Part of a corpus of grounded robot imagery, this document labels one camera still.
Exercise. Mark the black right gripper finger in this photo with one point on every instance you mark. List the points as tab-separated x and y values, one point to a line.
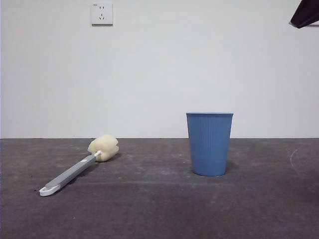
306	12

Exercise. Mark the blue ribbed plastic cup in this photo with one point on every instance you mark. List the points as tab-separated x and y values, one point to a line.
209	147

